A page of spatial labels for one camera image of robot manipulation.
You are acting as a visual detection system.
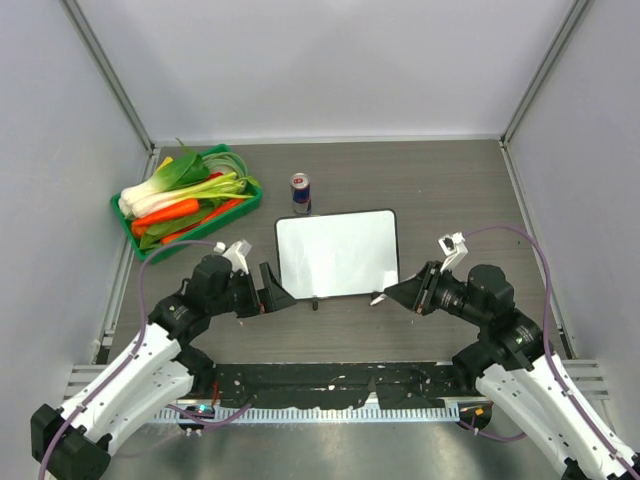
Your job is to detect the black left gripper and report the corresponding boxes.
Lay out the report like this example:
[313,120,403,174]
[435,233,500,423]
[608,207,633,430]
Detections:
[208,261,295,317]

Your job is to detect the pink capped white marker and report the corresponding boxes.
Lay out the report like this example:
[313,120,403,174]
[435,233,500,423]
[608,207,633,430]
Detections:
[369,293,387,306]

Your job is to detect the white whiteboard black frame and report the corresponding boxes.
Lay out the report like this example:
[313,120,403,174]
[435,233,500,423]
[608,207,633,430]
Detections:
[275,209,400,300]

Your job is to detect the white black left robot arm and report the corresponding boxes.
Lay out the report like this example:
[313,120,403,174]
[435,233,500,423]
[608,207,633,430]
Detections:
[30,255,296,479]

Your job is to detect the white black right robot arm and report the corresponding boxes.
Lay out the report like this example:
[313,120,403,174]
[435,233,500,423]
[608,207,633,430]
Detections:
[400,262,639,479]

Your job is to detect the Red Bull can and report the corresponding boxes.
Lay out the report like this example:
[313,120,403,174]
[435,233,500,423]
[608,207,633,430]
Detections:
[290,172,312,215]

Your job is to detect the green celery stalks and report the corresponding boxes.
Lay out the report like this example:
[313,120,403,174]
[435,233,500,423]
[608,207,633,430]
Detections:
[128,173,260,218]

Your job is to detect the green plastic tray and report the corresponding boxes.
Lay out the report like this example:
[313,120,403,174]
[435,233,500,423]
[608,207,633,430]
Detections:
[110,144,262,260]

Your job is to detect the green long beans bundle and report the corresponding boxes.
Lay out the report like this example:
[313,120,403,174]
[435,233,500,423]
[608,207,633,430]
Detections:
[202,152,248,178]

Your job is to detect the orange carrot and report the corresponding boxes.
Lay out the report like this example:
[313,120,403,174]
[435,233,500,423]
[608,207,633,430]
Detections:
[132,199,200,228]

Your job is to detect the bok choy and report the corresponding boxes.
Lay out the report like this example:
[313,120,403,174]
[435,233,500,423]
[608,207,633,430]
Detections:
[118,141,210,217]

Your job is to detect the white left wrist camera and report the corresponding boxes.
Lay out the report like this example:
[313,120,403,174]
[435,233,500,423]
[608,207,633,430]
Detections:
[214,239,252,274]

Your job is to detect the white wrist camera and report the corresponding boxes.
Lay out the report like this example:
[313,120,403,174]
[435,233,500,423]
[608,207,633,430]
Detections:
[214,239,252,274]
[438,232,468,272]

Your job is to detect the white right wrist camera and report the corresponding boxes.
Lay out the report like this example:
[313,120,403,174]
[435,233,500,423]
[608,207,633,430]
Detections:
[438,232,468,272]

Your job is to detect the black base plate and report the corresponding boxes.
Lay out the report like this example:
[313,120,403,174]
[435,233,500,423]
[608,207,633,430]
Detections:
[216,362,480,410]

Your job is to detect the white slotted cable duct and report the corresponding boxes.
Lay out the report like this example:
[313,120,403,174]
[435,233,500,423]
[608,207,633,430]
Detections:
[145,399,460,426]

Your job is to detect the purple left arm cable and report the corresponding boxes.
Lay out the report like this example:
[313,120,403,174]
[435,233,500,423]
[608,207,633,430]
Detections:
[37,239,226,480]

